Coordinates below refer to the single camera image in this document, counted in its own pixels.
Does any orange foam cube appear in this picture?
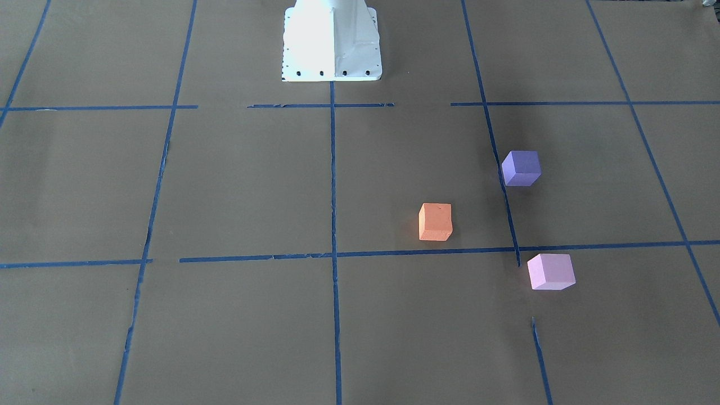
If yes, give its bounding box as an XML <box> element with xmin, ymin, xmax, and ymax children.
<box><xmin>417</xmin><ymin>202</ymin><xmax>453</xmax><ymax>241</ymax></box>

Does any light pink foam cube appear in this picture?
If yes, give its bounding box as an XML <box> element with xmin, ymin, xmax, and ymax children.
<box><xmin>527</xmin><ymin>254</ymin><xmax>577</xmax><ymax>291</ymax></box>

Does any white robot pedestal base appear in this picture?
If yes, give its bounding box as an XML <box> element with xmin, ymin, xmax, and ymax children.
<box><xmin>281</xmin><ymin>1</ymin><xmax>383</xmax><ymax>82</ymax></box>

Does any dark purple foam cube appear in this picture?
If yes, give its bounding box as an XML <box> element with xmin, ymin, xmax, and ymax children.
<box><xmin>501</xmin><ymin>150</ymin><xmax>542</xmax><ymax>187</ymax></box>

